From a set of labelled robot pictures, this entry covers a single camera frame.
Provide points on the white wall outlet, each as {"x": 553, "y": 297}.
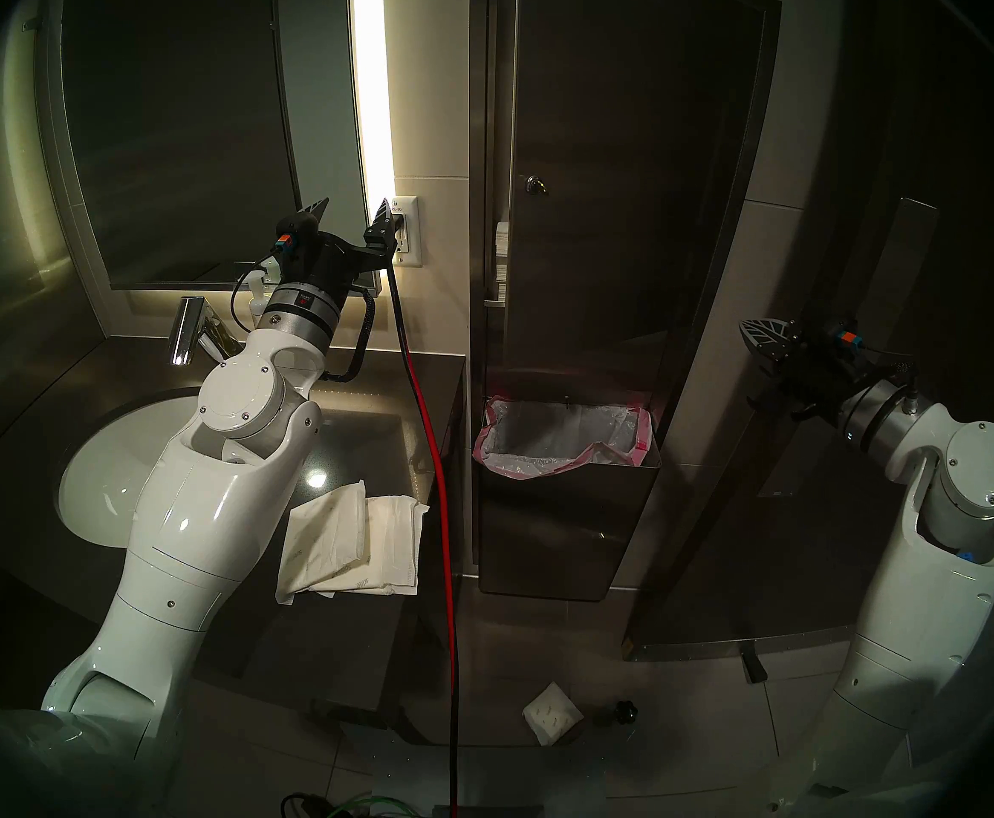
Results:
{"x": 410, "y": 254}

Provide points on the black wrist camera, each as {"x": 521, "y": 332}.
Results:
{"x": 846, "y": 339}
{"x": 292, "y": 233}

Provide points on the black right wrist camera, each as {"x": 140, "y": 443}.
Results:
{"x": 846, "y": 339}

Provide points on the dark door stop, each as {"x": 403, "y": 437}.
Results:
{"x": 754, "y": 665}

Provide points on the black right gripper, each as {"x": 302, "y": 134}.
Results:
{"x": 812, "y": 382}

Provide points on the white sink basin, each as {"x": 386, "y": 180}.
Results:
{"x": 96, "y": 484}

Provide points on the pink trash bag liner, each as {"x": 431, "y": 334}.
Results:
{"x": 548, "y": 437}

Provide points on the silver key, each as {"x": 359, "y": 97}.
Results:
{"x": 534, "y": 185}

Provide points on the vertical light strip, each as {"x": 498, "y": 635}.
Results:
{"x": 373, "y": 83}

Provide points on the black knob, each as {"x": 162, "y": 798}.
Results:
{"x": 625, "y": 712}

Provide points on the white paper towel stack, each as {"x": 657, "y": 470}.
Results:
{"x": 502, "y": 262}

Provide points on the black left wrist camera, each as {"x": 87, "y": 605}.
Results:
{"x": 292, "y": 233}

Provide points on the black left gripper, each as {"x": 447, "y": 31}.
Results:
{"x": 326, "y": 267}

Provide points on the chrome faucet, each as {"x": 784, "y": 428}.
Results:
{"x": 186, "y": 331}

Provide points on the folded white paper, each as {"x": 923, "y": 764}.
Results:
{"x": 552, "y": 714}

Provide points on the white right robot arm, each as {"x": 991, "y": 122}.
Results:
{"x": 915, "y": 620}

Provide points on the stainless dispenser cabinet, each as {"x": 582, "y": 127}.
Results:
{"x": 477, "y": 228}

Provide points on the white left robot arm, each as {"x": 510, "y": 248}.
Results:
{"x": 207, "y": 518}

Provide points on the stainless trash bin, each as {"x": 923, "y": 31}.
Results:
{"x": 557, "y": 539}

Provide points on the wall mirror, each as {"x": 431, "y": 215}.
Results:
{"x": 182, "y": 143}

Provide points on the stainless towel dispenser door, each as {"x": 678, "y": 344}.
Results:
{"x": 633, "y": 186}

